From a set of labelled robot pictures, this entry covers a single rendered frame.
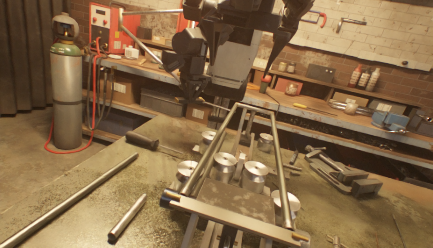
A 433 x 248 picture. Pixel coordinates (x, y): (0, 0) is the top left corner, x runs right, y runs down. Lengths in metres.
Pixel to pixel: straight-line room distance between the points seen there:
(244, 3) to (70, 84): 1.96
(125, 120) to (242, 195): 2.06
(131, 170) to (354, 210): 0.54
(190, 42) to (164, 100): 1.42
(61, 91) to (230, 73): 1.51
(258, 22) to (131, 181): 0.40
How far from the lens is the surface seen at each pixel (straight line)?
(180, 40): 0.64
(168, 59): 0.66
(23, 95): 3.09
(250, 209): 0.26
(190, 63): 0.68
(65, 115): 2.27
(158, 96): 2.03
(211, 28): 0.39
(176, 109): 1.99
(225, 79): 1.08
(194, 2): 1.13
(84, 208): 0.48
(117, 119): 2.32
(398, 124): 1.97
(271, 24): 0.37
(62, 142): 2.38
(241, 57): 1.07
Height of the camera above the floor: 1.20
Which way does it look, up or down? 20 degrees down
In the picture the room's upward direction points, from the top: 13 degrees clockwise
